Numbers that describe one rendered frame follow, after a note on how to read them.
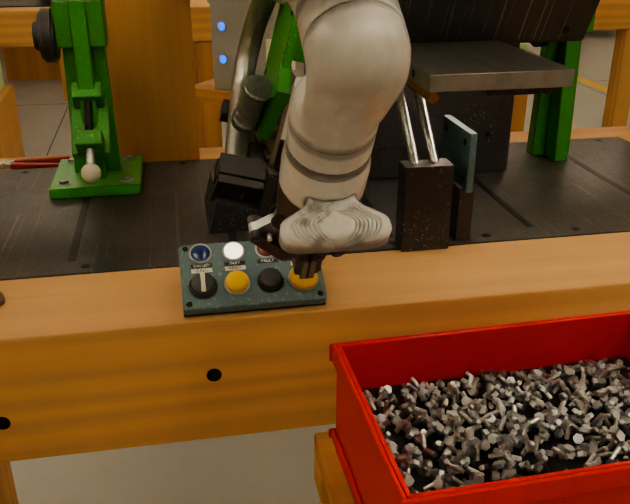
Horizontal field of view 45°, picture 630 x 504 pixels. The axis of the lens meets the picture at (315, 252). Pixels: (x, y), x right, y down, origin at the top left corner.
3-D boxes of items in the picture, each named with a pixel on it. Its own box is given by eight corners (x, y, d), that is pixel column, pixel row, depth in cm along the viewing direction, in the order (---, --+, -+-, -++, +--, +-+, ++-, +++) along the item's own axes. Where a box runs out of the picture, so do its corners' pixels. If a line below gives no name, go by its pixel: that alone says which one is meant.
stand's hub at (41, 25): (57, 66, 106) (49, 11, 103) (34, 67, 106) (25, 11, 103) (63, 57, 113) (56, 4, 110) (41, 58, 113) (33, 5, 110)
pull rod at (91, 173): (101, 185, 107) (97, 145, 104) (81, 186, 106) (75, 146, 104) (104, 173, 112) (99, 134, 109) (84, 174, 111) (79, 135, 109)
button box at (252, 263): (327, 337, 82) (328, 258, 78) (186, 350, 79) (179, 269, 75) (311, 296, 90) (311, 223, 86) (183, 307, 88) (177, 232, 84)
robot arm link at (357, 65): (385, 191, 59) (363, 105, 63) (431, 43, 46) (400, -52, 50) (296, 197, 58) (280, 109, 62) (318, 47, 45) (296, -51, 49)
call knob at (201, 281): (217, 296, 78) (216, 291, 77) (191, 299, 78) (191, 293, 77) (214, 274, 80) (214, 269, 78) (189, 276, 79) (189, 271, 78)
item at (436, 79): (571, 98, 81) (575, 69, 80) (427, 104, 78) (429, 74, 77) (447, 41, 116) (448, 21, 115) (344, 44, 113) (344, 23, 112)
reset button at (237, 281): (249, 293, 79) (250, 287, 78) (226, 295, 78) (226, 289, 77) (247, 273, 80) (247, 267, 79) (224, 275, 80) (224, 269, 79)
